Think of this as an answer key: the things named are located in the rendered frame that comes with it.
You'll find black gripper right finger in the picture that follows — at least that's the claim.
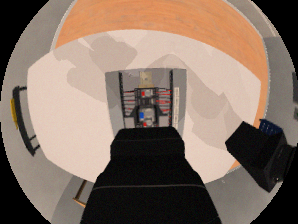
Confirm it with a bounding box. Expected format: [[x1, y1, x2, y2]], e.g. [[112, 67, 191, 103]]
[[154, 105, 169, 127]]

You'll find grey relay panel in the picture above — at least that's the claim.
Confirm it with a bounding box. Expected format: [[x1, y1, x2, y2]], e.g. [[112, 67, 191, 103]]
[[105, 68, 187, 138]]

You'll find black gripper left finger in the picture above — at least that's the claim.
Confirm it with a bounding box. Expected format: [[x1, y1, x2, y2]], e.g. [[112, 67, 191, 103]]
[[124, 105, 139, 128]]

